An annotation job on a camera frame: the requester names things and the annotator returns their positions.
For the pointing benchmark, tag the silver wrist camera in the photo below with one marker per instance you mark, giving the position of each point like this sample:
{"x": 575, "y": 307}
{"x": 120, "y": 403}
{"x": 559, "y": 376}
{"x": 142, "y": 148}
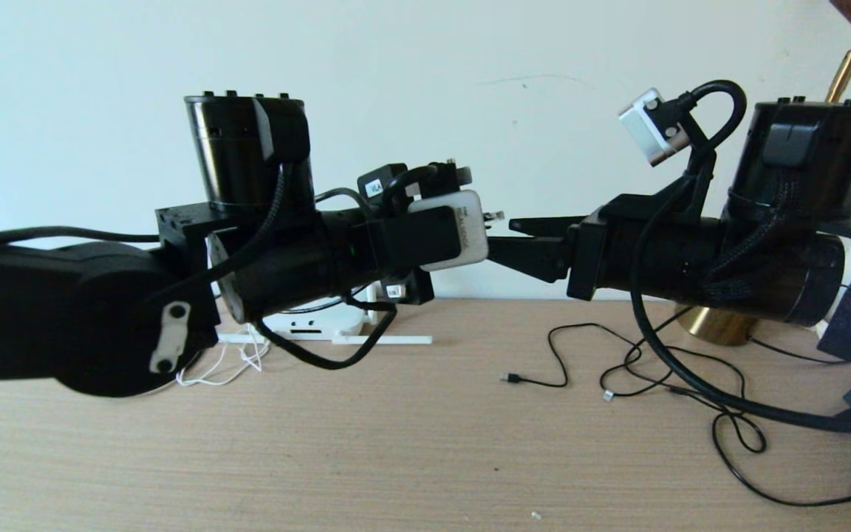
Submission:
{"x": 651, "y": 133}
{"x": 473, "y": 236}

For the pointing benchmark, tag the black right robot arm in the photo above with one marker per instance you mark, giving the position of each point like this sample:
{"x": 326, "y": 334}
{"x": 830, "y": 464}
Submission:
{"x": 787, "y": 266}

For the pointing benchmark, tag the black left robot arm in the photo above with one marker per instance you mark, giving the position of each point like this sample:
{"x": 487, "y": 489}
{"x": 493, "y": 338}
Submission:
{"x": 63, "y": 318}

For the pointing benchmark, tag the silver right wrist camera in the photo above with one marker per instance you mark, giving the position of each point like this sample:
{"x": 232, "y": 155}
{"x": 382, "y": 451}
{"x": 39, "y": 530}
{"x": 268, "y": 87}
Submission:
{"x": 651, "y": 133}

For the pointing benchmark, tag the brass desk lamp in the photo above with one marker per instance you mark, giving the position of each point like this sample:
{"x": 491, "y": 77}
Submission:
{"x": 713, "y": 325}

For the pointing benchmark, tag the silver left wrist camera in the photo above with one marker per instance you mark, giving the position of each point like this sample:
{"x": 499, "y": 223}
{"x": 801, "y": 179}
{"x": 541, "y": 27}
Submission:
{"x": 473, "y": 236}

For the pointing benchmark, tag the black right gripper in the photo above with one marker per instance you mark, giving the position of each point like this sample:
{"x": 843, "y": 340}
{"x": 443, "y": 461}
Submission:
{"x": 640, "y": 251}

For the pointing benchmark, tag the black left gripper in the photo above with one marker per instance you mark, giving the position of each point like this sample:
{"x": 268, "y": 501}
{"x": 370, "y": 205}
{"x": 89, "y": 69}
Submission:
{"x": 366, "y": 244}

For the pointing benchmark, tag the white router with antennas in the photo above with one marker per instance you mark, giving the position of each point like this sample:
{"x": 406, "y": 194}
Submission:
{"x": 337, "y": 323}

